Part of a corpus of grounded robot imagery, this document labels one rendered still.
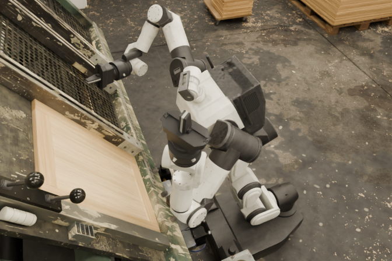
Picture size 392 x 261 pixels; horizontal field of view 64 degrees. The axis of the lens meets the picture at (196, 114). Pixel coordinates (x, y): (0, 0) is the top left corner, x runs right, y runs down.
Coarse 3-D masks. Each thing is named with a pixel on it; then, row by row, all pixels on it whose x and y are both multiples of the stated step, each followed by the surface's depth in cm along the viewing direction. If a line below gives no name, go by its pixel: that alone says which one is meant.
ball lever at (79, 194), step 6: (72, 192) 75; (78, 192) 75; (84, 192) 76; (48, 198) 79; (54, 198) 79; (60, 198) 78; (66, 198) 77; (72, 198) 74; (78, 198) 74; (84, 198) 76
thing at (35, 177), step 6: (30, 174) 66; (36, 174) 66; (42, 174) 68; (6, 180) 72; (24, 180) 66; (30, 180) 65; (36, 180) 66; (42, 180) 67; (0, 186) 70; (6, 186) 71; (12, 186) 72; (30, 186) 66; (36, 186) 66
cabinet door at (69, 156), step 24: (48, 120) 111; (48, 144) 101; (72, 144) 114; (96, 144) 129; (48, 168) 94; (72, 168) 104; (96, 168) 117; (120, 168) 133; (96, 192) 107; (120, 192) 120; (144, 192) 137; (120, 216) 109; (144, 216) 124
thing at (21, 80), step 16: (0, 64) 100; (16, 64) 106; (0, 80) 103; (16, 80) 105; (32, 80) 108; (32, 96) 111; (48, 96) 114; (64, 96) 121; (64, 112) 121; (80, 112) 124; (96, 128) 132; (112, 128) 141; (128, 144) 146
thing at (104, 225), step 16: (0, 208) 72; (16, 208) 75; (32, 208) 77; (64, 208) 85; (80, 208) 91; (64, 224) 86; (96, 224) 92; (112, 224) 98; (128, 224) 106; (128, 240) 105; (144, 240) 110; (160, 240) 117
